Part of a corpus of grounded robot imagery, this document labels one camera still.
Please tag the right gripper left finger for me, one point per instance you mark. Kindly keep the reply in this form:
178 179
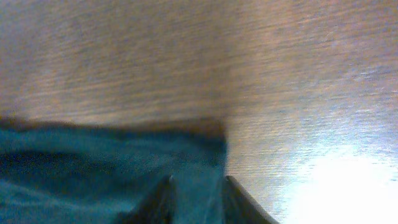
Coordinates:
158 207

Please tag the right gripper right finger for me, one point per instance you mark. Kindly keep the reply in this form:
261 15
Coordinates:
239 207

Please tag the black t-shirt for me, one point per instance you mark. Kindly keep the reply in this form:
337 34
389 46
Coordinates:
67 174

